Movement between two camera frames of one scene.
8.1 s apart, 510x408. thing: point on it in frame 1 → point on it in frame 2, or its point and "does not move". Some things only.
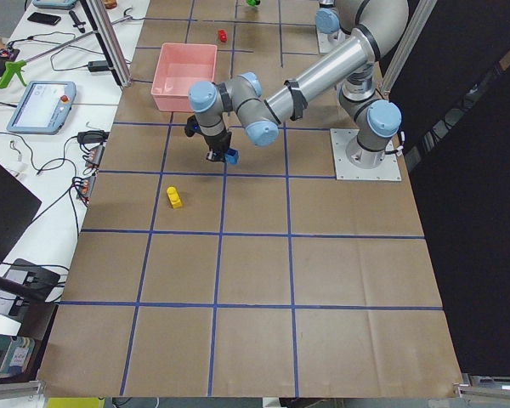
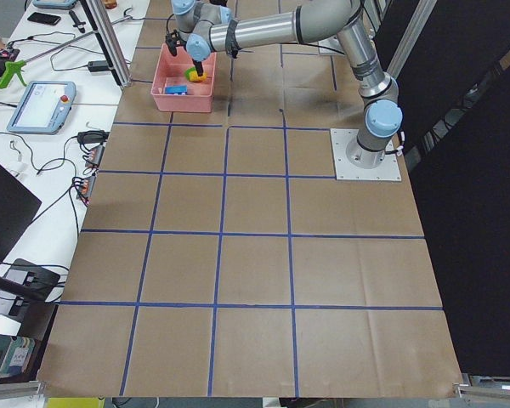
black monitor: x=8 y=206 does not move
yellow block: x=174 y=197 → x=194 y=76
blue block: x=232 y=155 → x=176 y=89
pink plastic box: x=180 y=65 does not move
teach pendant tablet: x=43 y=107 does not move
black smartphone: x=45 y=19 does not move
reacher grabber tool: x=15 y=66 does not move
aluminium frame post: x=99 y=19 does not move
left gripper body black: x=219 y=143 → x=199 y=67
